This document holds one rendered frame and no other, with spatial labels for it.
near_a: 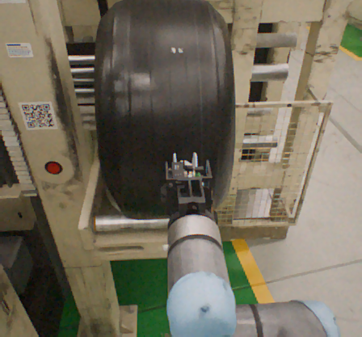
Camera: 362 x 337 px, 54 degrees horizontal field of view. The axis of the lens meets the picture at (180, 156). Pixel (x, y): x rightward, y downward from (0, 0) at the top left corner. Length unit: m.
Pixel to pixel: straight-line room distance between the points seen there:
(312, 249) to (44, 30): 1.83
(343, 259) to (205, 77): 1.71
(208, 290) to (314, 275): 1.72
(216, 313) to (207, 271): 0.05
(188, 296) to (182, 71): 0.43
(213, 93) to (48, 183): 0.55
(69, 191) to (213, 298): 0.71
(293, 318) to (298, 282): 1.54
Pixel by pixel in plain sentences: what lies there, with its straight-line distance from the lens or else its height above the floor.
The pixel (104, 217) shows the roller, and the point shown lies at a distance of 1.02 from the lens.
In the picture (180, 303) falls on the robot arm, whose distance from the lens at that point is 0.41.
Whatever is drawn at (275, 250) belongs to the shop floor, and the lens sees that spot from 2.15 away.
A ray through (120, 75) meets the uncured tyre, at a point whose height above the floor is 1.37.
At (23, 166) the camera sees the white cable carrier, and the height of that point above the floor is 1.06.
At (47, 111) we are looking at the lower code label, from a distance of 0.89.
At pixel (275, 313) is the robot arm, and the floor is 1.21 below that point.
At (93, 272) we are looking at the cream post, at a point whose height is 0.59.
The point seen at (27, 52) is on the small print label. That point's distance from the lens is 0.84.
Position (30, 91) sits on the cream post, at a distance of 0.88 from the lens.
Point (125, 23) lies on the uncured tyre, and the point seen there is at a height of 1.43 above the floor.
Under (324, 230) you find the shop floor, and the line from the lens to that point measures 2.34.
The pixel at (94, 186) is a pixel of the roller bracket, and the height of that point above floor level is 0.95.
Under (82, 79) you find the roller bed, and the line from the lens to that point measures 1.30.
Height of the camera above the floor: 1.66
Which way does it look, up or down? 38 degrees down
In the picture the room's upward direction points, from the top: straight up
